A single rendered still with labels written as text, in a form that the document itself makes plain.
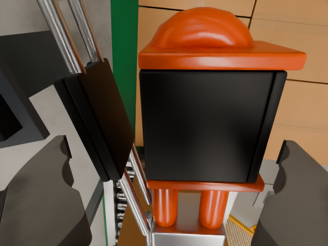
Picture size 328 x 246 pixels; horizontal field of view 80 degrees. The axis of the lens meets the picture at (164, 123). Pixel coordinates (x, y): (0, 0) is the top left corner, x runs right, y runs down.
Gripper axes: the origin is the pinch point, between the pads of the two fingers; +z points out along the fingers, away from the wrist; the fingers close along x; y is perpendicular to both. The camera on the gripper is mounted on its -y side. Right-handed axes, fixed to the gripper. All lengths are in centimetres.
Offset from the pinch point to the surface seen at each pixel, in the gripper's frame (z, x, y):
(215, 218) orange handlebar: -0.9, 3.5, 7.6
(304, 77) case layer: 68, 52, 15
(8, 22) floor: 122, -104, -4
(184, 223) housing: -0.5, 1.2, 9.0
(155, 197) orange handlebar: -0.7, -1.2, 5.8
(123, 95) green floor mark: 122, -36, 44
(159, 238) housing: -1.5, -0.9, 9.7
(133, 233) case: 32, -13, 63
